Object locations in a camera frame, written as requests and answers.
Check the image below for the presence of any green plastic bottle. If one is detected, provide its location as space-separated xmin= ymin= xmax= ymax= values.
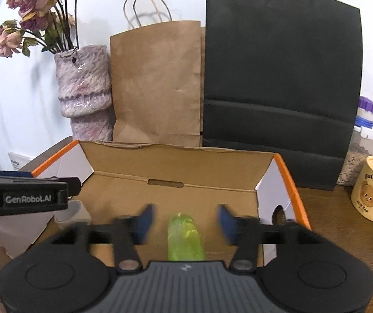
xmin=167 ymin=213 xmax=205 ymax=262

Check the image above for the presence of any clear container white lid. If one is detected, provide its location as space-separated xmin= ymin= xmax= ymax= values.
xmin=336 ymin=125 xmax=373 ymax=187

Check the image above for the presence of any brown paper bag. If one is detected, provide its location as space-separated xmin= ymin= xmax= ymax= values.
xmin=109 ymin=0 xmax=206 ymax=147

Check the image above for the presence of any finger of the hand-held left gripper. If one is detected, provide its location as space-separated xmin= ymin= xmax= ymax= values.
xmin=0 ymin=169 xmax=36 ymax=180
xmin=34 ymin=176 xmax=82 ymax=200

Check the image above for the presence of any purple lid jar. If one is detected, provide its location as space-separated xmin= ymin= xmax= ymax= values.
xmin=356 ymin=96 xmax=373 ymax=128

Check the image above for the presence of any dried pink flower bouquet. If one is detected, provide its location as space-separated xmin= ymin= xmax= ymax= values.
xmin=0 ymin=0 xmax=83 ymax=59

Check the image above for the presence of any cream bear mug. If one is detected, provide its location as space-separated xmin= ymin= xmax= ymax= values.
xmin=351 ymin=156 xmax=373 ymax=229

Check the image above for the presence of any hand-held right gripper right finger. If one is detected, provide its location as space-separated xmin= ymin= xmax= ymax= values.
xmin=217 ymin=204 xmax=321 ymax=272

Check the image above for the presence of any black paper bag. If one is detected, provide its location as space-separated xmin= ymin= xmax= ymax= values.
xmin=202 ymin=0 xmax=363 ymax=191

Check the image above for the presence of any small white cup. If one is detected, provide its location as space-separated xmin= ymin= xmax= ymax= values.
xmin=54 ymin=200 xmax=92 ymax=231

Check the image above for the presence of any orange cardboard box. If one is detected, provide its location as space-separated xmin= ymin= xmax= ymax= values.
xmin=0 ymin=139 xmax=313 ymax=267

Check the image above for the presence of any mottled purple ceramic vase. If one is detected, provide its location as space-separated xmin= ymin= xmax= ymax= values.
xmin=54 ymin=45 xmax=114 ymax=142

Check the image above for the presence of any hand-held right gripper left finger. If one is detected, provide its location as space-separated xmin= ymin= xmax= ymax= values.
xmin=51 ymin=203 xmax=156 ymax=273

